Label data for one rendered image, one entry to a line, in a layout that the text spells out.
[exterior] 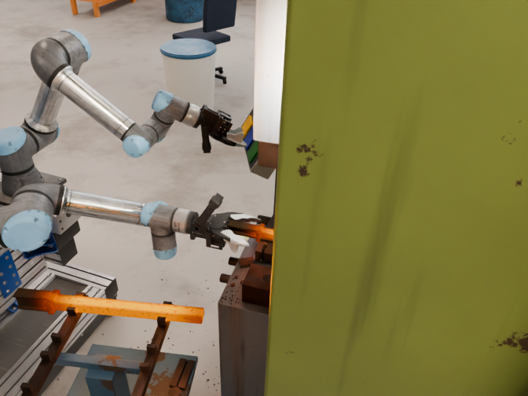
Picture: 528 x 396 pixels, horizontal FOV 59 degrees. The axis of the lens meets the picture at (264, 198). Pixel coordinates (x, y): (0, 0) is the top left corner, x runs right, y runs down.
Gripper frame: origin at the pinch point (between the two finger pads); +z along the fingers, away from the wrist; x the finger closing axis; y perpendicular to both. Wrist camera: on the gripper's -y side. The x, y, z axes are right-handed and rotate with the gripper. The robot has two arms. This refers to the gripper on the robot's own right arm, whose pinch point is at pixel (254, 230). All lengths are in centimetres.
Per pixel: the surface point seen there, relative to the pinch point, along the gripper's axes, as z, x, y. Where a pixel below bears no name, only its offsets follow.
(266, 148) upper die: 4.8, 7.7, -32.1
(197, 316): -2.1, 37.3, -3.5
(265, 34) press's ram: 5, 13, -60
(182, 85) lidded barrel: -137, -249, 67
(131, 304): -17.8, 38.6, -3.5
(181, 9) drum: -270, -543, 81
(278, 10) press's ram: 7, 13, -65
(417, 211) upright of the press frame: 36, 49, -50
